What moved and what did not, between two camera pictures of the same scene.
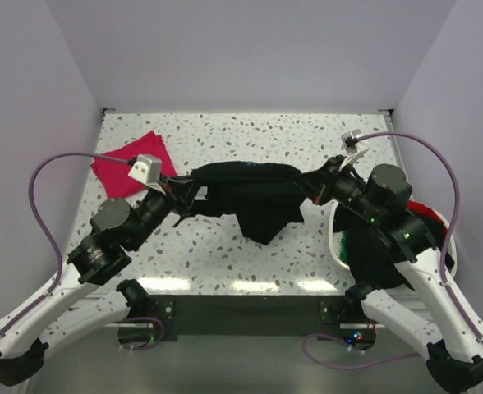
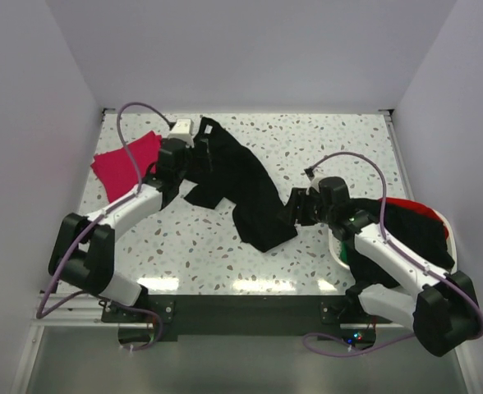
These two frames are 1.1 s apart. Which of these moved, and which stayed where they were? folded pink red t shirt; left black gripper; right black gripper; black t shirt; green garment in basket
Moved: black t shirt; left black gripper; right black gripper
Stayed: folded pink red t shirt; green garment in basket
